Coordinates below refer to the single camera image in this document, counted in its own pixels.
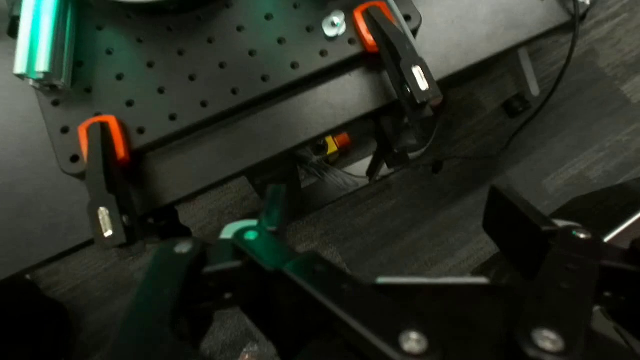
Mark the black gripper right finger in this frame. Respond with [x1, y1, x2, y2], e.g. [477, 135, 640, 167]
[481, 186, 599, 360]

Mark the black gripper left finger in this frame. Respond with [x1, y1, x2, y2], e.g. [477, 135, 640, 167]
[106, 237, 202, 360]

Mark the left orange black clamp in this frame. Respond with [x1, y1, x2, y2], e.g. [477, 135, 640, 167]
[76, 113, 130, 245]

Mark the orange black clamp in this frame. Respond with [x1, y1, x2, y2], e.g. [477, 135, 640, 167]
[76, 113, 130, 245]
[351, 0, 443, 107]

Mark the black perforated breadboard plate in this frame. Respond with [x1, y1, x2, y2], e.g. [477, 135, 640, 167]
[38, 0, 569, 176]

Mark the right orange black clamp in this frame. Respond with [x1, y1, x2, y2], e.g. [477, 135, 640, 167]
[351, 0, 443, 107]

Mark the green anodized cylinder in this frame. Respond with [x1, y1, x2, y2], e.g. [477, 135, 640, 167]
[14, 0, 77, 89]

